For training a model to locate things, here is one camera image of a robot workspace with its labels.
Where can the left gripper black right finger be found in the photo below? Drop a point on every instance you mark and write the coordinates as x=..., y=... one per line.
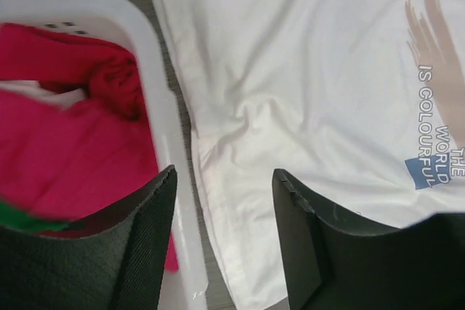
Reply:
x=334, y=258

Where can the green t shirt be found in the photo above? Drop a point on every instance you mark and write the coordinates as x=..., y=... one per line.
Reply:
x=16, y=219

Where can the red t shirt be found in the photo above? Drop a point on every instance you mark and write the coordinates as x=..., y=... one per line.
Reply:
x=74, y=131

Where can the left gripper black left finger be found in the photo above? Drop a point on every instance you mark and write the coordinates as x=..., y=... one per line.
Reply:
x=113, y=259

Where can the white plastic basket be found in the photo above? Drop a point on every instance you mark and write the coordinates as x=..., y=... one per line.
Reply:
x=121, y=22

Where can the white printed t shirt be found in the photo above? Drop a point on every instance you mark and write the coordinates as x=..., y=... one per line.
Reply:
x=362, y=100

